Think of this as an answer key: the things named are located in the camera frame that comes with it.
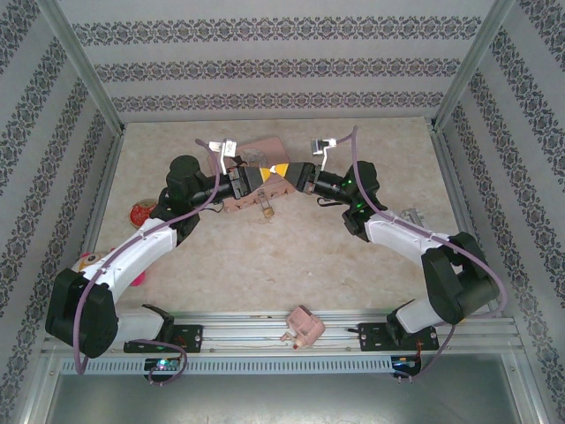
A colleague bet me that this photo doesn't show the grey slotted cable duct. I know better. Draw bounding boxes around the grey slotted cable duct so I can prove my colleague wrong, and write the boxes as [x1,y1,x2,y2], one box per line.
[59,356,395,375]

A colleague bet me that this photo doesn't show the pink plastic toy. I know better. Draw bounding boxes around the pink plastic toy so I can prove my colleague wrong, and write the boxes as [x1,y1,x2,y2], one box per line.
[281,304,327,351]

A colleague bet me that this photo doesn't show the white and pink plush toy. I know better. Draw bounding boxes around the white and pink plush toy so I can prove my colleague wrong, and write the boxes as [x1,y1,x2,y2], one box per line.
[70,250,149,288]

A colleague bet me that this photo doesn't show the pink wedding couple tin box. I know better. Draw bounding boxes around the pink wedding couple tin box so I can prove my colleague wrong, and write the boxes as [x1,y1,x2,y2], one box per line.
[222,135,296,215]

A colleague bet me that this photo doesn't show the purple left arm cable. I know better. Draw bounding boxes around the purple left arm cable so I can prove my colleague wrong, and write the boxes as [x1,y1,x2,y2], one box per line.
[73,139,222,389]

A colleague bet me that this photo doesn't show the left circuit board green light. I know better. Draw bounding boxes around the left circuit board green light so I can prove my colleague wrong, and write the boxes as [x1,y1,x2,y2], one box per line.
[145,358,182,372]

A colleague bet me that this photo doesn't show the aluminium side rail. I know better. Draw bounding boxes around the aluminium side rail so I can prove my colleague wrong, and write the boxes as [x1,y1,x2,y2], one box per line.
[59,125,127,323]
[427,121,504,319]

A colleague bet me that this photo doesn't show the grey metal sheet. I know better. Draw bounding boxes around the grey metal sheet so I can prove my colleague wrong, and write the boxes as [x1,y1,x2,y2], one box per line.
[26,352,544,424]

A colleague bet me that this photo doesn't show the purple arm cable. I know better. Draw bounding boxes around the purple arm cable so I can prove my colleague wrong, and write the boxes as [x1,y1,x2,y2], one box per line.
[328,125,507,383]
[73,139,222,389]

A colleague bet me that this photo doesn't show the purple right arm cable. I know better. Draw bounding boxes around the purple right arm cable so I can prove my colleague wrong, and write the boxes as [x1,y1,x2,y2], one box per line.
[328,125,507,383]

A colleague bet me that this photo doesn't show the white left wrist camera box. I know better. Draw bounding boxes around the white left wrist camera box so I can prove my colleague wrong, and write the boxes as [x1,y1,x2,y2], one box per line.
[206,138,240,175]

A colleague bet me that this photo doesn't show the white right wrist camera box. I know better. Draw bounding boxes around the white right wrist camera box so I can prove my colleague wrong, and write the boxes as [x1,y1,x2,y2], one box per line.
[310,137,338,171]

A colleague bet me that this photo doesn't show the silver metal bracket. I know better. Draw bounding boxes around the silver metal bracket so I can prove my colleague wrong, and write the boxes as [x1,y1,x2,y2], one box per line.
[399,206,428,227]

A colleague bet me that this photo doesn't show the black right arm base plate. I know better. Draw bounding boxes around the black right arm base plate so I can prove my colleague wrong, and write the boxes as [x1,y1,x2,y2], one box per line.
[358,321,441,352]

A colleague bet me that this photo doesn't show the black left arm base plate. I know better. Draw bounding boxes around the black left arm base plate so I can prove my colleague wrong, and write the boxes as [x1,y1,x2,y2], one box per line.
[123,324,205,354]

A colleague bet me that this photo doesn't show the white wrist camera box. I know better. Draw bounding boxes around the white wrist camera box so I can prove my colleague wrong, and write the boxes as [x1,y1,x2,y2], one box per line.
[206,138,240,175]
[310,137,338,171]

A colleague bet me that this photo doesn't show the aluminium corner post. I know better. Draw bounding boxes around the aluminium corner post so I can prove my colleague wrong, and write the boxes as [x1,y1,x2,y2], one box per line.
[431,0,516,132]
[37,0,127,133]

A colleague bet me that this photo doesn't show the aluminium mounting rail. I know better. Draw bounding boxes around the aluminium mounting rail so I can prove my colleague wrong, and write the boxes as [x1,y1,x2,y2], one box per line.
[41,311,517,357]

